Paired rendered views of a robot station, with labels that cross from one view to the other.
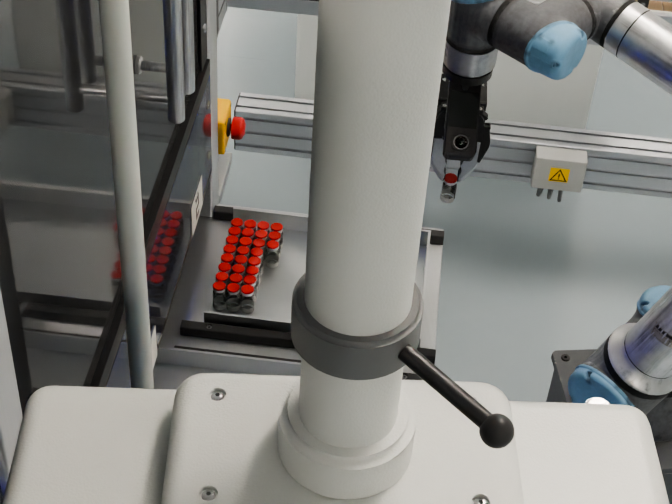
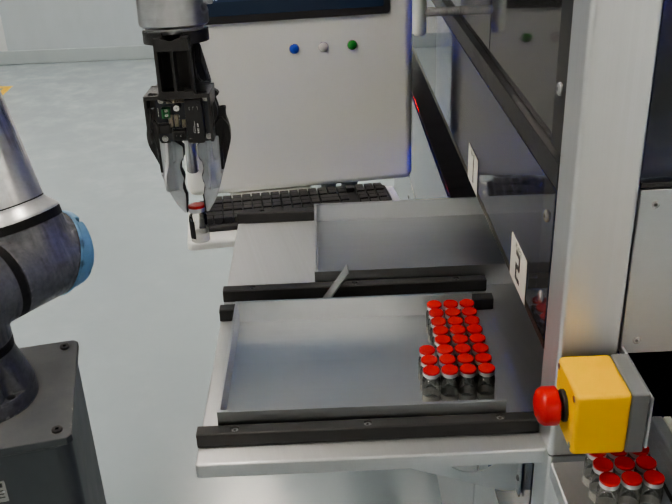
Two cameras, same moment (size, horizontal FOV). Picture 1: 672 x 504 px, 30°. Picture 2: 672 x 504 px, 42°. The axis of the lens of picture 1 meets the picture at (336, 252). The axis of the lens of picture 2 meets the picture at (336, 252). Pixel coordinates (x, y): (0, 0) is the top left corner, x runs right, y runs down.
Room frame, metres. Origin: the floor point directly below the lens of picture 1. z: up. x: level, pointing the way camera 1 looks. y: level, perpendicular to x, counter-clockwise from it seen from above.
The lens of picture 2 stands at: (2.45, -0.07, 1.53)
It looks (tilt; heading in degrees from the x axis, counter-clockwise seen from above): 27 degrees down; 176
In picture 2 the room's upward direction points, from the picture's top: 2 degrees counter-clockwise
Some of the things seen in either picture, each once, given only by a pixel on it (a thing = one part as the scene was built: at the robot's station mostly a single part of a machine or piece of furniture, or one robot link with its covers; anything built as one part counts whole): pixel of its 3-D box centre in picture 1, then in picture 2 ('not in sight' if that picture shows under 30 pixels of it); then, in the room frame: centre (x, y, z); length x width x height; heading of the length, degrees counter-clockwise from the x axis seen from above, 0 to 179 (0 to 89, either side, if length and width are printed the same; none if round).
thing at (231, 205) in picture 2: not in sight; (296, 205); (0.81, -0.03, 0.82); 0.40 x 0.14 x 0.02; 93
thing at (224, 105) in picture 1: (208, 125); (598, 403); (1.77, 0.24, 0.99); 0.08 x 0.07 x 0.07; 86
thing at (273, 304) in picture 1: (321, 277); (357, 357); (1.50, 0.02, 0.90); 0.34 x 0.26 x 0.04; 86
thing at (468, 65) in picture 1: (468, 51); (175, 9); (1.49, -0.16, 1.35); 0.08 x 0.08 x 0.05
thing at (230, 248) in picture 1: (228, 262); (475, 347); (1.51, 0.17, 0.90); 0.18 x 0.02 x 0.05; 176
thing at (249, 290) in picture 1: (255, 266); (441, 348); (1.51, 0.13, 0.90); 0.18 x 0.02 x 0.05; 176
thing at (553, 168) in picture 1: (558, 169); not in sight; (2.36, -0.51, 0.50); 0.12 x 0.05 x 0.09; 86
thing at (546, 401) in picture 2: (234, 127); (553, 405); (1.76, 0.19, 0.99); 0.04 x 0.04 x 0.04; 86
